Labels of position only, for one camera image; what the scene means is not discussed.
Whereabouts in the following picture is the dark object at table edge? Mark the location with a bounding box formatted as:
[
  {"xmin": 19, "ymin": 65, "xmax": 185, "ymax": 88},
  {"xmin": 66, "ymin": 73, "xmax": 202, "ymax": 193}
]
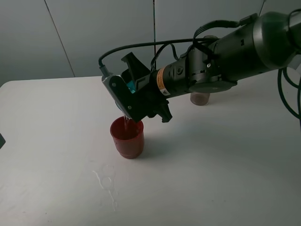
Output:
[{"xmin": 0, "ymin": 134, "xmax": 6, "ymax": 149}]

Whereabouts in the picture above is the clear grey water bottle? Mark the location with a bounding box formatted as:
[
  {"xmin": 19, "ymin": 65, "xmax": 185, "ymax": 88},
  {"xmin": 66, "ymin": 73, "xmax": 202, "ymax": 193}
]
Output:
[{"xmin": 190, "ymin": 35, "xmax": 218, "ymax": 106}]

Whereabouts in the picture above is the red plastic cup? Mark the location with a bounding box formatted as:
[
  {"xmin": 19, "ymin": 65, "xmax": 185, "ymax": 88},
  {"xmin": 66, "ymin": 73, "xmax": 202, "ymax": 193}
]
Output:
[{"xmin": 110, "ymin": 116, "xmax": 144, "ymax": 159}]

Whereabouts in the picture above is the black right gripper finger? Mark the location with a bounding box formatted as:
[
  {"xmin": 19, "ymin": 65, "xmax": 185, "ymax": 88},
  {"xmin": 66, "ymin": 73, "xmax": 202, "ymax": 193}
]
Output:
[
  {"xmin": 153, "ymin": 104, "xmax": 172, "ymax": 122},
  {"xmin": 121, "ymin": 52, "xmax": 150, "ymax": 81}
]

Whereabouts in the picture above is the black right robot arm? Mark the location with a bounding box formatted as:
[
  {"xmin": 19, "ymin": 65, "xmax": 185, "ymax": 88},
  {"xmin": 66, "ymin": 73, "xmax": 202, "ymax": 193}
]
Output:
[{"xmin": 111, "ymin": 9, "xmax": 301, "ymax": 122}]

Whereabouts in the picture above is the black camera cable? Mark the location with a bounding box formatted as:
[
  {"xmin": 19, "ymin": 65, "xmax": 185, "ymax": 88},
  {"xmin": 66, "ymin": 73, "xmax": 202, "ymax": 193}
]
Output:
[{"xmin": 98, "ymin": 37, "xmax": 212, "ymax": 77}]

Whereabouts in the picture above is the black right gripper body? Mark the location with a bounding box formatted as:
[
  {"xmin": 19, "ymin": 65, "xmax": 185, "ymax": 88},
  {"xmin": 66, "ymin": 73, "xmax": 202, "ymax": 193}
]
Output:
[{"xmin": 132, "ymin": 71, "xmax": 169, "ymax": 118}]

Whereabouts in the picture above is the teal translucent plastic cup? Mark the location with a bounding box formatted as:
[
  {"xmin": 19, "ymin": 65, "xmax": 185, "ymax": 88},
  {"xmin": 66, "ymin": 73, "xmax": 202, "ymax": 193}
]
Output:
[{"xmin": 116, "ymin": 80, "xmax": 137, "ymax": 118}]

